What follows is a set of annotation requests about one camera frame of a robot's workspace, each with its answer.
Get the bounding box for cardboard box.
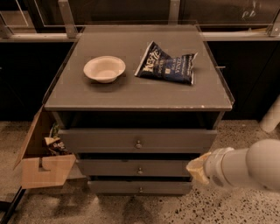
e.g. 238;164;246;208
14;107;75;189

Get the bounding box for grey drawer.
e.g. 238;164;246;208
59;129;217;153
77;159;190;177
87;180;192;195

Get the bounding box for white paper bowl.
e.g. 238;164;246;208
83;56;126;83

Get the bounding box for grey top drawer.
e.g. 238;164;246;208
59;129;217;153

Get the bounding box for white cylinder post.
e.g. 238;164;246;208
260;95;280;133

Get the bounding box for metal railing frame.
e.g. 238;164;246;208
0;0;280;42

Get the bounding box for grey drawer cabinet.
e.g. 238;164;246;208
44;25;234;183

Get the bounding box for white yellow gripper body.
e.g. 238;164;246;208
186;152;211;185

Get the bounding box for snack bags in box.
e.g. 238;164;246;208
45;122;69;156

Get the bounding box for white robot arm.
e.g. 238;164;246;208
186;139;280;193

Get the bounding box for grey bottom drawer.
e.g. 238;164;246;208
87;180;192;195

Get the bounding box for black floor bar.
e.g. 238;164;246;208
0;186;25;224

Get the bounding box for blue kettle chips bag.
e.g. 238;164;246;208
135;41;197;85

